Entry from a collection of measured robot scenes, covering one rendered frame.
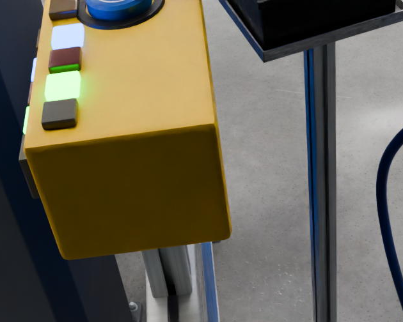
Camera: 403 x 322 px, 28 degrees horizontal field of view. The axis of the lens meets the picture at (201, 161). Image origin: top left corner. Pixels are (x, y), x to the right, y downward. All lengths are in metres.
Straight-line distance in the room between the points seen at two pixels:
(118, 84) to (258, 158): 1.54
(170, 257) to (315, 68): 0.46
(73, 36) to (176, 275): 0.20
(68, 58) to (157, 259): 0.18
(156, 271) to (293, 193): 1.31
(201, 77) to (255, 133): 1.61
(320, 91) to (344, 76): 1.21
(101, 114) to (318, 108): 0.62
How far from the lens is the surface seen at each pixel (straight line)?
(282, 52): 0.89
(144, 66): 0.44
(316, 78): 0.98
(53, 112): 0.42
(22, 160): 0.43
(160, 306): 0.59
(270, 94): 2.16
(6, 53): 1.00
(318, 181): 1.10
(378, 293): 1.68
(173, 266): 0.57
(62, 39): 0.47
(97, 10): 0.49
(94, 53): 0.46
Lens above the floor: 1.33
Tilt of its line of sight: 42 degrees down
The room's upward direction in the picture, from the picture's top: 9 degrees counter-clockwise
